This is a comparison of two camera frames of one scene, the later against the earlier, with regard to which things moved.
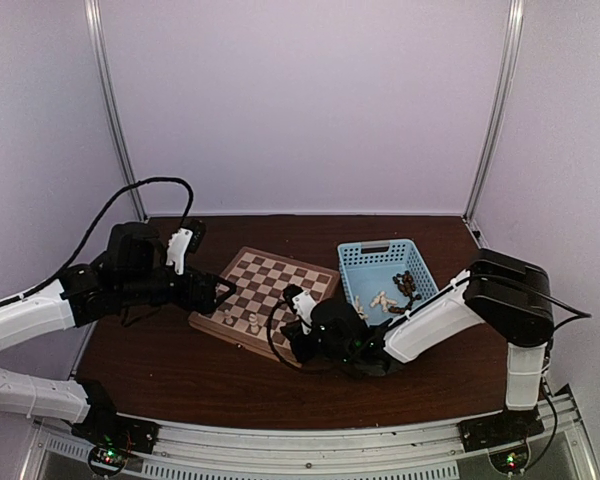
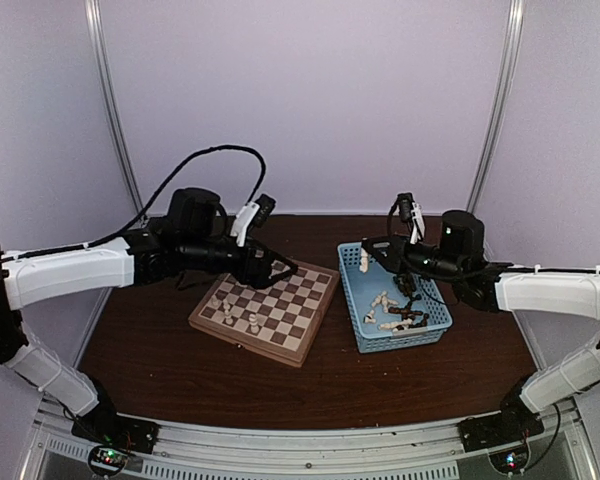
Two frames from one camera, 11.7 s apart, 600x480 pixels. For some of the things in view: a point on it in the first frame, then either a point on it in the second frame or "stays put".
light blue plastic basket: x=384 y=279 stays put
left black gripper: x=205 y=302 → x=249 y=259
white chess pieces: x=252 y=317 stays put
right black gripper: x=301 y=353 → x=396 y=258
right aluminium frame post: x=491 y=140 stays put
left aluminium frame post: x=95 y=16 stays put
